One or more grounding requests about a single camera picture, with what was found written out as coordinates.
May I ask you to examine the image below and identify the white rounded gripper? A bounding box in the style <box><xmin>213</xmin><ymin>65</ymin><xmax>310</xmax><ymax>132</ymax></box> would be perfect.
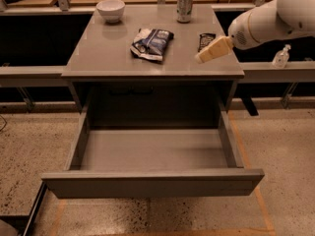
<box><xmin>195</xmin><ymin>9</ymin><xmax>263</xmax><ymax>64</ymax></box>

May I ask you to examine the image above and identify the grey cabinet with top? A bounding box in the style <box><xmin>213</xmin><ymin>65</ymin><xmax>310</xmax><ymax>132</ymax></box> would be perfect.
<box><xmin>62</xmin><ymin>5</ymin><xmax>244</xmax><ymax>129</ymax></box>

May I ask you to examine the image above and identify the clear hand sanitizer bottle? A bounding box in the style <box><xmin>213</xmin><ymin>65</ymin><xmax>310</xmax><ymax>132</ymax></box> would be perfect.
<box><xmin>272</xmin><ymin>44</ymin><xmax>291</xmax><ymax>69</ymax></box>

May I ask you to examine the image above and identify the open grey top drawer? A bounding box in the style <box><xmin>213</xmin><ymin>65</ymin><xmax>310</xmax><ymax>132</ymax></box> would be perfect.
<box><xmin>42</xmin><ymin>98</ymin><xmax>264</xmax><ymax>199</ymax></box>

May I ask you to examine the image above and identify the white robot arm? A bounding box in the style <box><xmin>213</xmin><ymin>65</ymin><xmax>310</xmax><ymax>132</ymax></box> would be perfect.
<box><xmin>195</xmin><ymin>0</ymin><xmax>315</xmax><ymax>64</ymax></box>

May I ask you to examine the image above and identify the white ceramic bowl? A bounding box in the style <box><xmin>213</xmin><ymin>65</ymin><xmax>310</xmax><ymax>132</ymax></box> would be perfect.
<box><xmin>96</xmin><ymin>0</ymin><xmax>125</xmax><ymax>23</ymax></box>

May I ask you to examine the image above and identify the blue white chip bag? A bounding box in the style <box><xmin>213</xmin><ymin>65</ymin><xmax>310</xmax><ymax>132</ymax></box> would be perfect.
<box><xmin>130</xmin><ymin>29</ymin><xmax>174</xmax><ymax>63</ymax></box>

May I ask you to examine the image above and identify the grey metal side rail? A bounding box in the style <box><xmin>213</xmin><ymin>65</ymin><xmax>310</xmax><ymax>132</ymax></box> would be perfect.
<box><xmin>0</xmin><ymin>61</ymin><xmax>315</xmax><ymax>88</ymax></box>

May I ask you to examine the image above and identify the silver green soda can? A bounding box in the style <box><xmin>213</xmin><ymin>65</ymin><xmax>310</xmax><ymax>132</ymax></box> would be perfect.
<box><xmin>176</xmin><ymin>0</ymin><xmax>193</xmax><ymax>23</ymax></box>

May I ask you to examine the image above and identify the black rxbar chocolate wrapper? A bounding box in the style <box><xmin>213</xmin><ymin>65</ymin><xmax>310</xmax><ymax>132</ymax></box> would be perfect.
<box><xmin>198</xmin><ymin>32</ymin><xmax>216</xmax><ymax>51</ymax></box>

